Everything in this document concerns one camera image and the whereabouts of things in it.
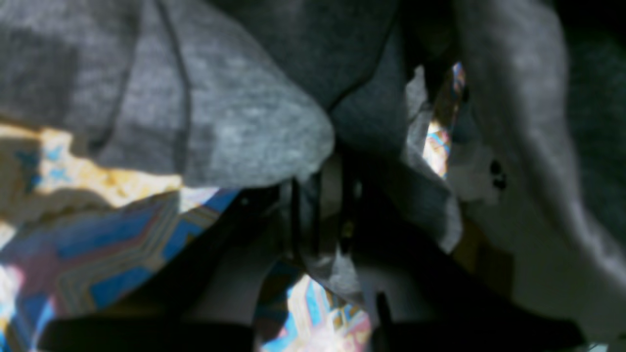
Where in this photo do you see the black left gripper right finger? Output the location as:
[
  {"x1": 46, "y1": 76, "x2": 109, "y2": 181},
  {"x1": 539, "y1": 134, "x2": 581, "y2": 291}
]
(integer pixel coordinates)
[{"x1": 343, "y1": 162, "x2": 585, "y2": 352}]

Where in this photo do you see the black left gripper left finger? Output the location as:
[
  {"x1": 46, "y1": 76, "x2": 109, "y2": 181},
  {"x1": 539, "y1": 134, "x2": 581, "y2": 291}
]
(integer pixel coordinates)
[{"x1": 37, "y1": 178, "x2": 321, "y2": 352}]

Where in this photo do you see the grey T-shirt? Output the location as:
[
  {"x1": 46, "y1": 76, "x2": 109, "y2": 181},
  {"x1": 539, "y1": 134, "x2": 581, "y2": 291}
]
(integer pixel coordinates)
[{"x1": 0, "y1": 0, "x2": 626, "y2": 313}]

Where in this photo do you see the colourful patterned tablecloth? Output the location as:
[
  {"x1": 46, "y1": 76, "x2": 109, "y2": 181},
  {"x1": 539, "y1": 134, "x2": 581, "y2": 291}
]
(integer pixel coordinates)
[{"x1": 0, "y1": 61, "x2": 465, "y2": 352}]

